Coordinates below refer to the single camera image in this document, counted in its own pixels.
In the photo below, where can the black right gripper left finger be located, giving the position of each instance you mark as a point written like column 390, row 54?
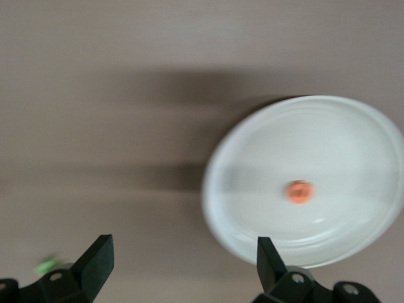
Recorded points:
column 91, row 268

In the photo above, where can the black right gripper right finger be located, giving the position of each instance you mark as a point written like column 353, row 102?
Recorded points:
column 271, row 271

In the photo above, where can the green letter n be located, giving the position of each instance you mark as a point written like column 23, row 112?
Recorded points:
column 46, row 265

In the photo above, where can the orange letter e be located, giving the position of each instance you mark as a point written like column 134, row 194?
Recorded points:
column 300, row 192

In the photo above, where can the beige brown plate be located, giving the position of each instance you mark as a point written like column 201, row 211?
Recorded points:
column 284, row 142

